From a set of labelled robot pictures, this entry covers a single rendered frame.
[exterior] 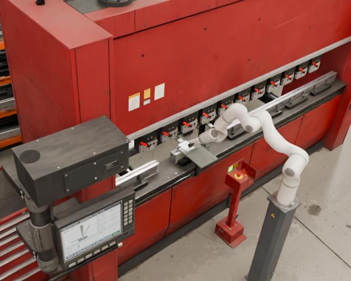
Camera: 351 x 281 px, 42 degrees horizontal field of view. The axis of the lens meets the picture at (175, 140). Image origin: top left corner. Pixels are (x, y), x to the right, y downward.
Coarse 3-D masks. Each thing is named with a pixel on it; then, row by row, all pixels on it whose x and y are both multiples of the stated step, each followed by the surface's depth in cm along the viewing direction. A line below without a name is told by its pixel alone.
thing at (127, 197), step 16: (112, 192) 245; (128, 192) 243; (80, 208) 235; (96, 208) 233; (128, 208) 248; (64, 224) 223; (128, 224) 256; (112, 240) 255; (64, 256) 237; (80, 256) 245
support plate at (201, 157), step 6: (180, 150) 364; (198, 150) 365; (204, 150) 366; (192, 156) 359; (198, 156) 360; (204, 156) 360; (210, 156) 361; (198, 162) 354; (204, 162) 355; (210, 162) 355
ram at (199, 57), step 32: (256, 0) 324; (288, 0) 350; (320, 0) 381; (160, 32) 279; (192, 32) 298; (224, 32) 319; (256, 32) 345; (288, 32) 374; (320, 32) 410; (128, 64) 275; (160, 64) 294; (192, 64) 315; (224, 64) 339; (256, 64) 368; (128, 96) 290; (192, 96) 335; (224, 96) 363; (128, 128) 307
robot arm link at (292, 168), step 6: (294, 156) 303; (300, 156) 303; (288, 162) 299; (294, 162) 298; (300, 162) 299; (282, 168) 303; (288, 168) 297; (294, 168) 296; (300, 168) 298; (288, 174) 299; (294, 174) 297; (282, 180) 316; (288, 180) 310; (294, 180) 306; (288, 186) 313; (294, 186) 312
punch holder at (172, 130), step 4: (176, 120) 337; (168, 124) 333; (172, 124) 337; (176, 124) 340; (160, 128) 334; (164, 128) 333; (168, 128) 336; (172, 128) 339; (160, 132) 336; (168, 132) 339; (172, 132) 341; (176, 132) 345; (160, 136) 338; (164, 136) 337; (168, 136) 342; (172, 136) 344; (176, 136) 347; (160, 140) 340; (164, 140) 340; (168, 140) 344
